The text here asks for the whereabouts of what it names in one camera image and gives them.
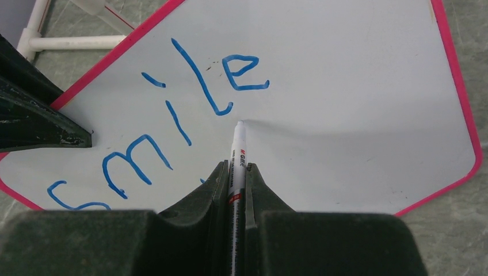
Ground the pink framed whiteboard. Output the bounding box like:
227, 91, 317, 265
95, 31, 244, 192
1, 1, 482, 215

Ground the white blue whiteboard marker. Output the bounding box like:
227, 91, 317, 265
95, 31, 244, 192
227, 121, 247, 275

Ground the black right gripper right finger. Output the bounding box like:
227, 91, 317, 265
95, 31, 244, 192
245, 163, 428, 275

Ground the white pvc pipe frame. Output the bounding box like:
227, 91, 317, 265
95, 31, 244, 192
16, 0, 136, 63

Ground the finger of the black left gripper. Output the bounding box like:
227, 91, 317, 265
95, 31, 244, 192
1, 36, 63, 105
1, 77, 93, 153

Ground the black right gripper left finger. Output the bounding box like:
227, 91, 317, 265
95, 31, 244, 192
1, 161, 228, 275

